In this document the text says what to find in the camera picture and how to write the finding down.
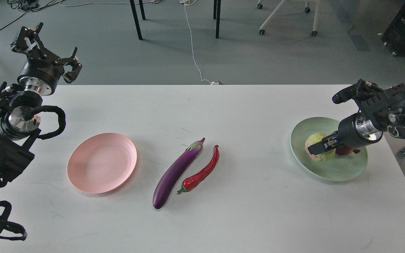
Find pink plate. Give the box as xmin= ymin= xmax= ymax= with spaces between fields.
xmin=66 ymin=133 xmax=137 ymax=194

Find red chili pepper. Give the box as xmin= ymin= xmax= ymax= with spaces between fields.
xmin=177 ymin=145 xmax=220 ymax=194

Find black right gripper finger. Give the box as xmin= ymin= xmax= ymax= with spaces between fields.
xmin=307 ymin=131 xmax=342 ymax=156

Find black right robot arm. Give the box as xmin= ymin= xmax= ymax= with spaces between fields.
xmin=307 ymin=79 xmax=405 ymax=155

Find white floor cable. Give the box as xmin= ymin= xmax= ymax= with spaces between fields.
xmin=180 ymin=0 xmax=220 ymax=85

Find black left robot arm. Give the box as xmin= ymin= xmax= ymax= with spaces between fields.
xmin=0 ymin=22 xmax=82 ymax=241

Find white wheeled chair base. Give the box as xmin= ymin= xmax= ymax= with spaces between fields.
xmin=257 ymin=0 xmax=321 ymax=37

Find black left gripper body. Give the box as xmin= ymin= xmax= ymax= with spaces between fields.
xmin=17 ymin=58 xmax=62 ymax=96

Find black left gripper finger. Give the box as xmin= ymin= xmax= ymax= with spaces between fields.
xmin=51 ymin=47 xmax=82 ymax=84
xmin=10 ymin=22 xmax=48 ymax=60

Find red pomegranate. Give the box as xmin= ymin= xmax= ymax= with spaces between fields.
xmin=335 ymin=144 xmax=361 ymax=156

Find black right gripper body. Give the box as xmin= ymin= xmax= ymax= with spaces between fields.
xmin=336 ymin=113 xmax=382 ymax=148

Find light green plate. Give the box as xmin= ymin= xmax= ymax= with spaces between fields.
xmin=290 ymin=117 xmax=368 ymax=182

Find black table legs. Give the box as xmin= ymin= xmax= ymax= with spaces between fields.
xmin=129 ymin=0 xmax=221 ymax=40

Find black floor cables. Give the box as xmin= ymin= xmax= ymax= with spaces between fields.
xmin=0 ymin=0 xmax=62 ymax=42

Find green yellow guava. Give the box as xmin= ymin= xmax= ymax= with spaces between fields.
xmin=305 ymin=132 xmax=336 ymax=162

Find purple eggplant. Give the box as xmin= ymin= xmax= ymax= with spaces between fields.
xmin=152 ymin=138 xmax=205 ymax=209

